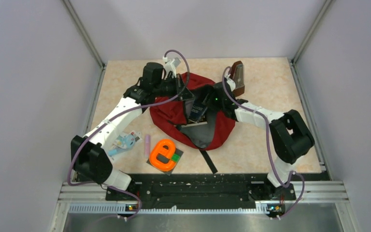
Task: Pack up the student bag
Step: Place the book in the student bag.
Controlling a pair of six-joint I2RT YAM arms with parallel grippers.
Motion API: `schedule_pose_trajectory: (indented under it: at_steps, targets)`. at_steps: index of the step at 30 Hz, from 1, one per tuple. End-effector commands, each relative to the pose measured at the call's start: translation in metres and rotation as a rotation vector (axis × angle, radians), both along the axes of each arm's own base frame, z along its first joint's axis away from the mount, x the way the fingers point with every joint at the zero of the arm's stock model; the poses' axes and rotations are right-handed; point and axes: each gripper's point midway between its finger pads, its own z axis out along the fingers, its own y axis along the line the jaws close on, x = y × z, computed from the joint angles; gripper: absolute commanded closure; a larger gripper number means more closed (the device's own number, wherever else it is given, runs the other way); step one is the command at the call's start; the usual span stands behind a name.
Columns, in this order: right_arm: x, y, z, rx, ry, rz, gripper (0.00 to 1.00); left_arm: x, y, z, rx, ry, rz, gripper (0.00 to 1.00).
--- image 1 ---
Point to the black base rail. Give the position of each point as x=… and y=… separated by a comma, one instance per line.
x=205, y=191

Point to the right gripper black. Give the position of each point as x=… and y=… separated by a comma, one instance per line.
x=208, y=97

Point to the aluminium frame post left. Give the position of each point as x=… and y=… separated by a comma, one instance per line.
x=83, y=32

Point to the pink eraser stick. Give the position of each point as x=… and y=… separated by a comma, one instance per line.
x=147, y=145

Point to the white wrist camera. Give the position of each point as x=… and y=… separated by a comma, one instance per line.
x=170, y=65
x=230, y=82

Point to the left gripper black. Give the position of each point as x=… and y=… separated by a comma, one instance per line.
x=178, y=81

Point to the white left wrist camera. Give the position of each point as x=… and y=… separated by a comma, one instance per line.
x=170, y=65

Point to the orange plastic letter toy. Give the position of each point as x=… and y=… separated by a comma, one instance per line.
x=166, y=148

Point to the aluminium frame post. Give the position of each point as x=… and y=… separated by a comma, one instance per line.
x=83, y=32
x=327, y=4

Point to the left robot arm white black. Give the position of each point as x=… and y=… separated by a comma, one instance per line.
x=89, y=152

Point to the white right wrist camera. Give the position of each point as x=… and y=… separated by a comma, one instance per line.
x=230, y=82

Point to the dark blue paperback book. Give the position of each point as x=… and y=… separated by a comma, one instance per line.
x=195, y=113

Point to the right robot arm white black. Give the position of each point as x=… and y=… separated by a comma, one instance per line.
x=288, y=138

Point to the light blue blister pack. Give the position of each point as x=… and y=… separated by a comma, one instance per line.
x=127, y=140

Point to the brown wooden metronome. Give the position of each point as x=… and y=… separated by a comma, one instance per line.
x=237, y=75

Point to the green toy block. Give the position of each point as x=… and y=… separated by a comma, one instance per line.
x=175, y=157

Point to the red backpack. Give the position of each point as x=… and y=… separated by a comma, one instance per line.
x=170, y=116

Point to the aluminium frame post right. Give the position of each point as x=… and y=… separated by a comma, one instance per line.
x=327, y=4

